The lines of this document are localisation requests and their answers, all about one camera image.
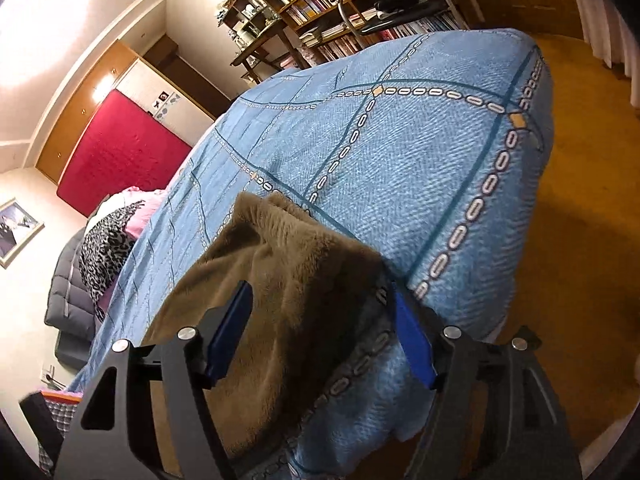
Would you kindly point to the brown fleece pants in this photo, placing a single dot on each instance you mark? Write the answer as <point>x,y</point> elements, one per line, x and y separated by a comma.
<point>309,285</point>

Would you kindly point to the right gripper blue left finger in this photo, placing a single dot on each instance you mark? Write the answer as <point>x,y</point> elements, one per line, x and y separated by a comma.
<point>222,330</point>

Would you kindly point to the leopard print blanket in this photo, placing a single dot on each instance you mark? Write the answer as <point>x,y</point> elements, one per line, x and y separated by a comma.
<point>104,249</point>

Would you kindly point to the wooden bookshelf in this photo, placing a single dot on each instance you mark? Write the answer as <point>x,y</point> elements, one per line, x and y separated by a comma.
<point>331,29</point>

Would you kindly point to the pink pillow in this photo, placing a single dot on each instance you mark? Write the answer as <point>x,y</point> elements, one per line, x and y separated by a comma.
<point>149,203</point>

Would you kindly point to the red headboard panel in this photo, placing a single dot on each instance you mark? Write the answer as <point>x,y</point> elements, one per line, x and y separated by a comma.
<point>122,146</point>

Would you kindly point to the blue patterned bedspread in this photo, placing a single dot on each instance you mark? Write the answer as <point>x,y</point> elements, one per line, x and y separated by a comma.
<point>427,149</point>

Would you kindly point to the plaid cloth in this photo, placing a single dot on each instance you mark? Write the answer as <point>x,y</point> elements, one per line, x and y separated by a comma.
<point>62,407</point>

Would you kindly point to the framed wall picture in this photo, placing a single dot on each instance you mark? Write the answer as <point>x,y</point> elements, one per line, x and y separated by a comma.
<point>18,228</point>

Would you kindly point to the cream curtain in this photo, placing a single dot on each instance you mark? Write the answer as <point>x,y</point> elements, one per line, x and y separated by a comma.
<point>609,37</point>

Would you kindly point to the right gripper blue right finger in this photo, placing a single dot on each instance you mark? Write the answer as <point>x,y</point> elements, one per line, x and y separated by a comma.
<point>415,343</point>

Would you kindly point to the grey puffer jacket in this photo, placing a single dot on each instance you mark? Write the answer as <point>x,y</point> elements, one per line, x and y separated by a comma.
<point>70,308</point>

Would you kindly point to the wooden side shelf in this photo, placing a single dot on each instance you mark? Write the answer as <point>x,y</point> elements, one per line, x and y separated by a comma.
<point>250,25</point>

